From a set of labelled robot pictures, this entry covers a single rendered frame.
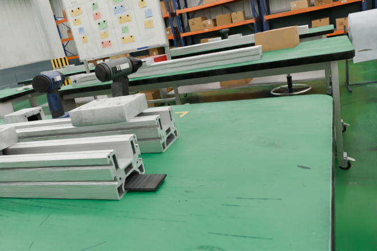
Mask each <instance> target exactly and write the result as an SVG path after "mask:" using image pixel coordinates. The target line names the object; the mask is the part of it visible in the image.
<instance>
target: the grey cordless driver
mask: <svg viewBox="0 0 377 251"><path fill-rule="evenodd" d="M144 62H146V60H144V61H142V60H141V59H139V58H134V57H133V56H129V57H123V58H118V59H114V60H111V61H106V62H101V63H99V64H97V65H96V66H95V75H96V77H97V79H98V80H99V81H101V82H108V81H111V80H112V82H113V83H112V84H111V89H112V97H120V96H129V95H130V94H129V89H128V87H129V86H130V84H129V79H128V75H130V74H132V73H135V72H136V71H137V70H138V69H139V68H140V67H141V66H142V63H144Z"/></svg>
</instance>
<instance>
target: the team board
mask: <svg viewBox="0 0 377 251"><path fill-rule="evenodd" d="M62 2H63V5H64V8H65V11H66V15H67V19H68V23H69V26H70V29H71V32H72V36H73V40H74V43H75V47H76V50H77V54H78V56H79V60H80V62H83V63H84V66H85V69H86V73H87V74H90V70H89V66H88V62H87V61H91V60H95V59H100V58H105V57H111V56H114V55H120V54H126V53H132V52H137V51H141V50H147V49H152V48H158V47H164V48H165V53H166V54H167V55H166V56H167V60H168V61H170V60H172V58H171V54H170V50H169V42H168V37H167V32H166V28H165V23H164V18H163V13H162V8H161V4H160V0H62ZM173 90H174V95H175V98H170V99H158V100H147V101H146V102H147V104H149V103H162V102H169V101H175V102H176V105H181V101H180V96H179V93H178V88H177V87H173Z"/></svg>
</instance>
